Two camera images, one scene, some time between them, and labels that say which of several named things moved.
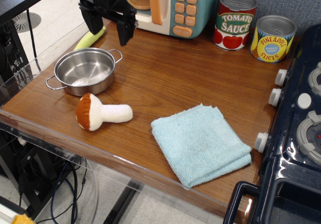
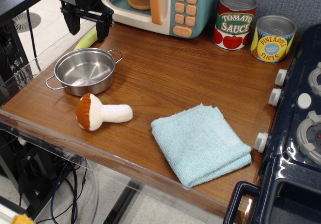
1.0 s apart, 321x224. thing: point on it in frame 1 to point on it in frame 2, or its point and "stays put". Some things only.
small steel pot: [85, 71] stays put
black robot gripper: [107, 1] to [88, 2]
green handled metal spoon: [89, 39] stays put
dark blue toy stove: [289, 190] stays put
